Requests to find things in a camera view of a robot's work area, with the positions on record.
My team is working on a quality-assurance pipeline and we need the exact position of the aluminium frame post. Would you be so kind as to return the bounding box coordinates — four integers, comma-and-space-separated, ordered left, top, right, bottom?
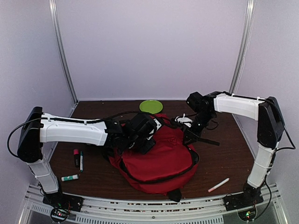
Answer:
49, 0, 79, 104
228, 0, 256, 93

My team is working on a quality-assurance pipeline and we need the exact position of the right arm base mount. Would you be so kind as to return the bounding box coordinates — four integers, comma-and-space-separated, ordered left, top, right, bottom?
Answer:
223, 193, 264, 222

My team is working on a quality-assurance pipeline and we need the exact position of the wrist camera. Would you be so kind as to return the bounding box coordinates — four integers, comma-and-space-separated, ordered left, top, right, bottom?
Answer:
127, 113, 157, 140
186, 92, 207, 112

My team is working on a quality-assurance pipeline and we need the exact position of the pink white pen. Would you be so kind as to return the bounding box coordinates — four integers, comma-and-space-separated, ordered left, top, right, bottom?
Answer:
207, 178, 230, 193

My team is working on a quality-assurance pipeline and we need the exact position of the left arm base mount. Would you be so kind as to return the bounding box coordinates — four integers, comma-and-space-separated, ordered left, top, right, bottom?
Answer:
43, 194, 84, 223

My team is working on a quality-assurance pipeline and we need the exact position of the right aluminium frame post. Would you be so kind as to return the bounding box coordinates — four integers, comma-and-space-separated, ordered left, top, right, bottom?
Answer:
228, 0, 256, 93

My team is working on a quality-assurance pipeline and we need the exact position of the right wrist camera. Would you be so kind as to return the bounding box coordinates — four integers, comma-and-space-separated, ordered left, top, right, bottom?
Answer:
186, 92, 207, 112

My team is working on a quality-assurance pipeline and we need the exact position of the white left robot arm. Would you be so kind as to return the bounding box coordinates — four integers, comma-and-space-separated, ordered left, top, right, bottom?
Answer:
12, 106, 164, 207

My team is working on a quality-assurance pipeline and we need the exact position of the left aluminium frame post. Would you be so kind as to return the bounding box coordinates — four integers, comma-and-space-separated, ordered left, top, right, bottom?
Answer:
49, 0, 79, 104

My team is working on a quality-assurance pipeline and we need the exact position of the blue white pen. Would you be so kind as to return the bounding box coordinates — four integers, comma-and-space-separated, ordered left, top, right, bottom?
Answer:
79, 151, 84, 172

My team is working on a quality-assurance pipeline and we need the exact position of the green white glue stick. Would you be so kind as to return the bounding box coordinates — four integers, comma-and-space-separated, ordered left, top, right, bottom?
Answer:
61, 175, 79, 182

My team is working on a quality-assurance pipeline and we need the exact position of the red backpack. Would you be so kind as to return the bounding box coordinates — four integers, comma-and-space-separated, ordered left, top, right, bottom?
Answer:
102, 113, 220, 203

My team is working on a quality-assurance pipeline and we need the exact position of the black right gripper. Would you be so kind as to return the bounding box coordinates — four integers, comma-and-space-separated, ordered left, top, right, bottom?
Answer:
183, 110, 215, 146

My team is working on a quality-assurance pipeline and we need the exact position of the aluminium front rail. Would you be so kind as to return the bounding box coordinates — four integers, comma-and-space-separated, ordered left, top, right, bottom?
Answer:
20, 184, 287, 224

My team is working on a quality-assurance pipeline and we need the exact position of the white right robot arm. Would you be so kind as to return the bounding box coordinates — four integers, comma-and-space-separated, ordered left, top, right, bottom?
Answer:
174, 91, 296, 206

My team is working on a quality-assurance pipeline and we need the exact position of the green plate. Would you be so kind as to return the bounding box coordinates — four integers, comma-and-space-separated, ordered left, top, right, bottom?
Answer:
139, 100, 163, 114

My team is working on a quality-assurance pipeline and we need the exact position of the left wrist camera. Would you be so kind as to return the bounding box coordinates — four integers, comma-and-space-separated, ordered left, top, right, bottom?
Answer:
127, 113, 157, 140

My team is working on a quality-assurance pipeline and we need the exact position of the pink black highlighter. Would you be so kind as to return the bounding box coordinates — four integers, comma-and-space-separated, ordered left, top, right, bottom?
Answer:
73, 149, 80, 168

